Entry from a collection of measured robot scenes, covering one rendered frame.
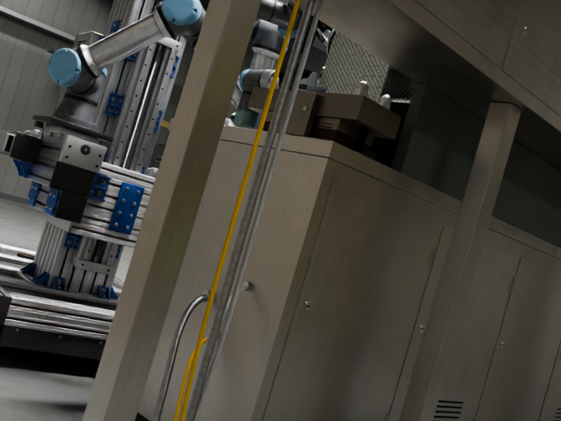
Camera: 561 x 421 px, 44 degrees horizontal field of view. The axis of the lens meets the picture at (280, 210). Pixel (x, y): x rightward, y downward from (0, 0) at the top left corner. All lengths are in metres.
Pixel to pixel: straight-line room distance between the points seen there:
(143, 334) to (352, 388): 0.84
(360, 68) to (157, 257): 1.04
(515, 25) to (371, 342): 0.85
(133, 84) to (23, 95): 8.32
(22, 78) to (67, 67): 8.60
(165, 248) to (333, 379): 0.79
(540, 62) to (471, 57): 0.31
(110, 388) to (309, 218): 0.65
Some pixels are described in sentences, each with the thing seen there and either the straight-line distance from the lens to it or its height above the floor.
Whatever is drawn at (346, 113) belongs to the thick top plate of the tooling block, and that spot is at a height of 0.98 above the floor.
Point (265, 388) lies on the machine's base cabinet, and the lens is 1.62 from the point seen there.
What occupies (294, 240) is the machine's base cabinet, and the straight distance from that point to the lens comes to 1.60.
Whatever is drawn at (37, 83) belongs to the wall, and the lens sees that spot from 11.02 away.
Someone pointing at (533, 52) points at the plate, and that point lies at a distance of 1.84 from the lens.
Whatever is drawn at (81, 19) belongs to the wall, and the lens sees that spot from 11.27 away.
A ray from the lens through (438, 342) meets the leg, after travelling 1.79.
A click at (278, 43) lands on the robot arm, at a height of 1.37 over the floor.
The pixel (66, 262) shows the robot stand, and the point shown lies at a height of 0.33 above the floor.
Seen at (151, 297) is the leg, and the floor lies 0.51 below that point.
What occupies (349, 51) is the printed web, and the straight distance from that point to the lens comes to 2.03.
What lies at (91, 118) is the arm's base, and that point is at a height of 0.86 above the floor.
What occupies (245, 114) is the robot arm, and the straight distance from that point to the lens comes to 2.21.
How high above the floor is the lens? 0.66
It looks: 2 degrees up
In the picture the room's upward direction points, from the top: 17 degrees clockwise
